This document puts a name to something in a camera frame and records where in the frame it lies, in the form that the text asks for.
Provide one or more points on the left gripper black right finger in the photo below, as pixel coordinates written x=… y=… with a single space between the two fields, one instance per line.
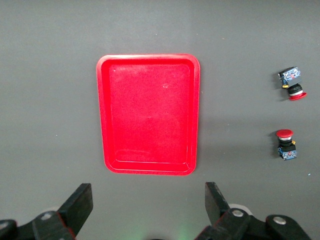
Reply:
x=217 y=207

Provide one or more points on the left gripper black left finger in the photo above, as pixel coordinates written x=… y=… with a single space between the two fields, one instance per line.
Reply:
x=75 y=207

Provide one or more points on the red plastic tray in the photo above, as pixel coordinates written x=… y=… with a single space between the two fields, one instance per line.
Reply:
x=150 y=112

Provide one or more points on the red mushroom push button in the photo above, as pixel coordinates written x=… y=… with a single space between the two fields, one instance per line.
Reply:
x=291 y=76
x=285 y=133

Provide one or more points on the dark grey table mat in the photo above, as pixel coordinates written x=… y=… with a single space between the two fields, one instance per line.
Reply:
x=50 y=75

